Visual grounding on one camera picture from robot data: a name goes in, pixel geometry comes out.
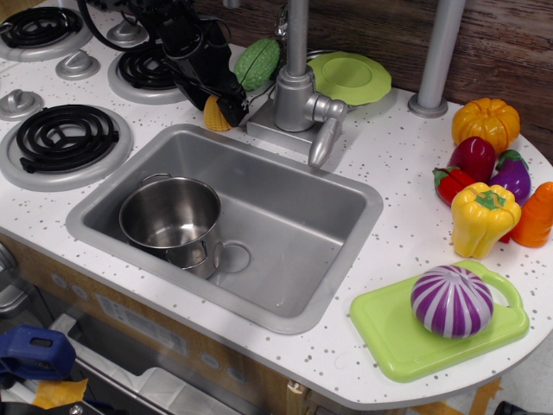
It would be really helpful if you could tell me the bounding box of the back right black burner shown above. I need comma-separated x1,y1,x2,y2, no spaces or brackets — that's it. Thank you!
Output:
108,45,187,105

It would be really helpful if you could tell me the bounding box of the orange toy carrot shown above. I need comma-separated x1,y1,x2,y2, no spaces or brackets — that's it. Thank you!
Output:
511,182,552,247

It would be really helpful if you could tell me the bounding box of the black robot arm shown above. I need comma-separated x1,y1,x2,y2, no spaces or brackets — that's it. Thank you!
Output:
77,1,249,127

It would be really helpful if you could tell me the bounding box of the red toy chili pepper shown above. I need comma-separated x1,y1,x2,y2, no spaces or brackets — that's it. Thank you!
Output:
433,166,475,206

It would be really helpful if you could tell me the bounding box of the grey stove knob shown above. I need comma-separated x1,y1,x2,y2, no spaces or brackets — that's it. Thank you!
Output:
0,89,43,121
106,21,149,48
55,49,100,80

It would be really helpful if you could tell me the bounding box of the green toy plate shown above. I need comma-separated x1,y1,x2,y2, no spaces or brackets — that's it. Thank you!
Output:
308,52,391,106

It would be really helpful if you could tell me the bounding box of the yellow toy bell pepper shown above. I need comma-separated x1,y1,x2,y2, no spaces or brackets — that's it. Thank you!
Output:
451,182,522,259

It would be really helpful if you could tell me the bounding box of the front left black burner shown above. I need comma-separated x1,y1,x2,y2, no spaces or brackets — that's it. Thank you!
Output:
1,105,133,192

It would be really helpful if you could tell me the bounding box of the toy oven door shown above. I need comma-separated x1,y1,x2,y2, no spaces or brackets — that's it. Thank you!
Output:
50,314,264,414

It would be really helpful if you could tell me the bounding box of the yellow tape piece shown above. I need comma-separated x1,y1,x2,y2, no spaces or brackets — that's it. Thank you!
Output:
32,379,88,409

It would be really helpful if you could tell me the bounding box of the blue clamp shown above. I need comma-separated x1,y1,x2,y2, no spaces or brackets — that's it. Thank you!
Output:
1,325,76,387

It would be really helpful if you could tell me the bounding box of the grey stove knob middle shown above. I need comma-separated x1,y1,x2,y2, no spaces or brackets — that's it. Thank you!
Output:
55,49,100,80

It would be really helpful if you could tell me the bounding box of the back left black burner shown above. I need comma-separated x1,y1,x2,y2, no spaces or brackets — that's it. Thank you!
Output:
1,6,92,62

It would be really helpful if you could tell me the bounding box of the grey toy sink basin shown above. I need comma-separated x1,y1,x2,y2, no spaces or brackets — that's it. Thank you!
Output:
66,124,383,335

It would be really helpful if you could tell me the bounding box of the orange toy pumpkin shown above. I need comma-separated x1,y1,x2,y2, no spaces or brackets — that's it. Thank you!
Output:
451,98,521,156

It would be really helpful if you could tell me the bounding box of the grey vertical pole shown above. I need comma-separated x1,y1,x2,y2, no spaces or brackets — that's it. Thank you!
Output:
408,0,466,118

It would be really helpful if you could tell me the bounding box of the grey toy faucet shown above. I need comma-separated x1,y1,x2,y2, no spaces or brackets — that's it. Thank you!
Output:
246,1,348,169

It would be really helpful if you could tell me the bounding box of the grey stove knob front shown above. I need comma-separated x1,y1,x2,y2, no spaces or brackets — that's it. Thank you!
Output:
0,89,43,121

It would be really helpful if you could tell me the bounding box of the black burner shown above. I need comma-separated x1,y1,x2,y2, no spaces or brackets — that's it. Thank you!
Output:
1,6,92,62
1,105,133,192
108,45,187,105

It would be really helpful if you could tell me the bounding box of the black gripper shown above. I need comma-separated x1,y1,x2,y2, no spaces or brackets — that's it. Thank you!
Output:
156,19,249,127

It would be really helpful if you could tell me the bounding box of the green toy bitter gourd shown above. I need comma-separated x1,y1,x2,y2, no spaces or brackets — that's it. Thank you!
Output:
234,38,280,91

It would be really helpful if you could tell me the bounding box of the yellow toy corn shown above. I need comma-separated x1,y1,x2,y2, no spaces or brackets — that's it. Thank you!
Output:
203,95,232,132

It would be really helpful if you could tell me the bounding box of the green toy cutting board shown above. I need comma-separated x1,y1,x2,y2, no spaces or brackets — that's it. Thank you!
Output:
350,260,530,382

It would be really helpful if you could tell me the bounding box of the grey stove knob back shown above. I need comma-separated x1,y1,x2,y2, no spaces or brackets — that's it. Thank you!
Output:
106,21,149,48

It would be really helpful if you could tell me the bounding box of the dark red toy pepper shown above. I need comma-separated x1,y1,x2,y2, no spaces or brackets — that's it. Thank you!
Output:
448,137,496,182

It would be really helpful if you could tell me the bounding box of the purple striped toy onion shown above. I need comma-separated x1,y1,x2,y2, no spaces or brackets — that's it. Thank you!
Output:
410,265,494,339

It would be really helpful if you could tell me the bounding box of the stainless steel pot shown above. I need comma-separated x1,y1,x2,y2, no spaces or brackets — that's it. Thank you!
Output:
118,173,223,279

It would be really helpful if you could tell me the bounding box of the purple toy eggplant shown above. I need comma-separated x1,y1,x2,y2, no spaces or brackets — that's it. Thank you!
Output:
488,150,531,206

